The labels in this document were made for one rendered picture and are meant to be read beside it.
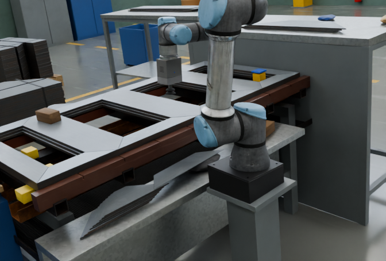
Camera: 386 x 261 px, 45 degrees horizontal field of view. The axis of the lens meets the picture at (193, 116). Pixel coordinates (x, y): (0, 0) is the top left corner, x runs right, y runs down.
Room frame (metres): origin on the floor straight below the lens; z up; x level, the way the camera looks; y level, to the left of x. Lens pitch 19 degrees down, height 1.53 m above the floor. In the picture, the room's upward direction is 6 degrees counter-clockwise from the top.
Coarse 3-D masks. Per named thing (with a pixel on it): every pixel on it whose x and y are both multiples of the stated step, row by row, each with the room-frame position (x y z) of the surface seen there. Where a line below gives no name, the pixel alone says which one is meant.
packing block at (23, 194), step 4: (20, 188) 1.49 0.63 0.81; (24, 188) 1.48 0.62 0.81; (28, 188) 1.48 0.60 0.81; (32, 188) 1.48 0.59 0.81; (16, 192) 1.47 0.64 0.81; (20, 192) 1.45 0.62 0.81; (24, 192) 1.45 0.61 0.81; (28, 192) 1.45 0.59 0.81; (32, 192) 1.46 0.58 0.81; (16, 196) 1.48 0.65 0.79; (20, 196) 1.45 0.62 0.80; (24, 196) 1.44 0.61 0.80; (28, 196) 1.45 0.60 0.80; (20, 200) 1.46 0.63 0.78; (24, 200) 1.44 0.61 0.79; (28, 200) 1.45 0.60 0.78
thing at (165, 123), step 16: (288, 80) 2.41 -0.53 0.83; (64, 112) 2.23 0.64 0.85; (80, 112) 2.28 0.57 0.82; (128, 112) 2.19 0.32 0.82; (144, 112) 2.11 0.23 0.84; (16, 128) 2.06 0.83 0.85; (144, 128) 1.86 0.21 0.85; (160, 128) 1.84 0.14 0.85; (176, 128) 1.86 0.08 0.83; (48, 144) 1.87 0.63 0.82; (64, 144) 1.79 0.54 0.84; (128, 144) 1.70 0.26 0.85; (96, 160) 1.60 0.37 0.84; (16, 176) 1.57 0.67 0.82; (64, 176) 1.51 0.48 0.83
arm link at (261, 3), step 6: (258, 0) 1.46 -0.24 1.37; (264, 0) 1.48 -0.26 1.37; (258, 6) 1.46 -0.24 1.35; (264, 6) 1.47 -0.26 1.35; (258, 12) 1.46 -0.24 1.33; (264, 12) 1.48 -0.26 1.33; (258, 18) 1.48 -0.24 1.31; (198, 24) 1.83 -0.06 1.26; (252, 24) 1.58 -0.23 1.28; (204, 36) 1.82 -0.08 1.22
